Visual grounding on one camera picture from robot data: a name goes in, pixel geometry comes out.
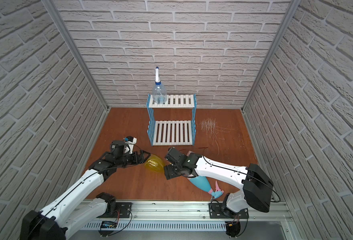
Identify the yellow spray bottle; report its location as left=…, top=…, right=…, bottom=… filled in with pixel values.
left=144, top=155, right=164, bottom=174

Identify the clear spray bottle blue cap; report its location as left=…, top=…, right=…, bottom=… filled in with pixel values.
left=152, top=67, right=167, bottom=105

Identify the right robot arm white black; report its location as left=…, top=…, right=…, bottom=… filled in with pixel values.
left=163, top=148, right=274, bottom=218

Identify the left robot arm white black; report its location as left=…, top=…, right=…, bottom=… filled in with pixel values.
left=19, top=136, right=151, bottom=240

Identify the blue white slatted shelf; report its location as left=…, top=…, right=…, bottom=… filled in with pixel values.
left=146, top=95, right=197, bottom=146

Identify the teal pink spray bottle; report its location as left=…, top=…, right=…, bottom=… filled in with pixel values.
left=189, top=176, right=224, bottom=200

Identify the green circuit board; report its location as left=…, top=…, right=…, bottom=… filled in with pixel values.
left=100, top=221, right=118, bottom=229

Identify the black round connector box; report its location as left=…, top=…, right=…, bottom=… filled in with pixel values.
left=225, top=222, right=241, bottom=238

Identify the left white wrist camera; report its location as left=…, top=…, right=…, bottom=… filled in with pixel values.
left=123, top=136, right=137, bottom=154

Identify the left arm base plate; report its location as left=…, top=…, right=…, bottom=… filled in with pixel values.
left=98, top=202, right=132, bottom=219

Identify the aluminium front rail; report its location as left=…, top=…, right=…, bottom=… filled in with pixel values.
left=45, top=199, right=294, bottom=223

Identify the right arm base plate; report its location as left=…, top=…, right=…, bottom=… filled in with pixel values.
left=208, top=201, right=249, bottom=220

